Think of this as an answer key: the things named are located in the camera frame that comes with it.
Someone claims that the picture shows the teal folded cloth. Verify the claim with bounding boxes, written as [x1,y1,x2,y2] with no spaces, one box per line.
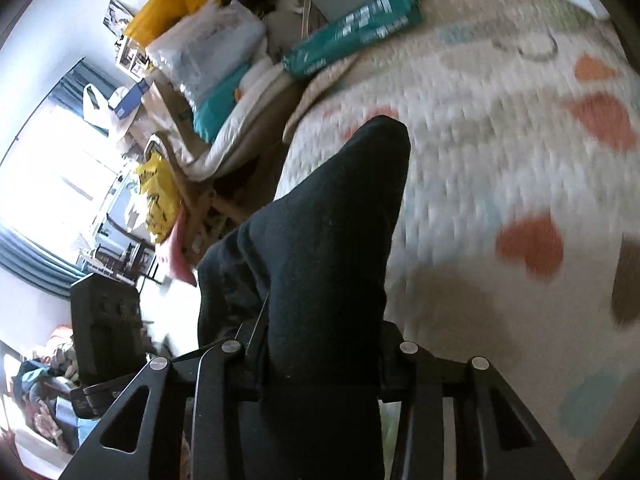
[193,63,250,144]

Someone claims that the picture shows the blue curtain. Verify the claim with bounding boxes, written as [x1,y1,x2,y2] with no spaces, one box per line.
[1,58,115,300]

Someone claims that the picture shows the teal long cardboard box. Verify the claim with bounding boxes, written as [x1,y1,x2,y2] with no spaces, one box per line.
[282,0,422,78]

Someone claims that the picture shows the yellow fabric bag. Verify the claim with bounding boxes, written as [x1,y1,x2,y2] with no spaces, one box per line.
[124,0,221,48]

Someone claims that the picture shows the yellow printed plastic bag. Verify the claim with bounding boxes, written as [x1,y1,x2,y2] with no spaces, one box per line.
[134,153,181,244]

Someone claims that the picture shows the white folded duvet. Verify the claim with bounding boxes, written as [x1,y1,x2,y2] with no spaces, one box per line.
[180,55,302,182]

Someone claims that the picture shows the blue small box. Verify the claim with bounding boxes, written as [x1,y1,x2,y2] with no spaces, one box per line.
[108,79,150,120]

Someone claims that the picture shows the black pants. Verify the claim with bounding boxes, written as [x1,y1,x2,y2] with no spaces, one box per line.
[198,115,411,479]

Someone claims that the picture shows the brown paper bag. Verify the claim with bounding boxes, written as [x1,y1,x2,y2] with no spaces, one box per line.
[127,80,209,165]

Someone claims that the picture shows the clear plastic bag of clothes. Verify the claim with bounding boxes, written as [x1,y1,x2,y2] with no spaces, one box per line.
[145,0,266,108]

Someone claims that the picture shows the white shelf unit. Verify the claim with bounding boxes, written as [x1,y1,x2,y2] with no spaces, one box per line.
[115,36,151,82]

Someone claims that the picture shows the heart patterned quilted bedspread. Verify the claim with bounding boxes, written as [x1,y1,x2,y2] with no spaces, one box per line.
[278,0,639,479]

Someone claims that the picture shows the white plastic bag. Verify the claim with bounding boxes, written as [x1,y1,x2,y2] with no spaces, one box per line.
[82,84,112,131]

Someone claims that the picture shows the wooden chair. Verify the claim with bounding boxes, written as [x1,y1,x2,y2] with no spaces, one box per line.
[145,131,250,266]

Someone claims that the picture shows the pink cloth on chair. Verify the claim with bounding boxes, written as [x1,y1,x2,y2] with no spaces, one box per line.
[166,206,196,287]

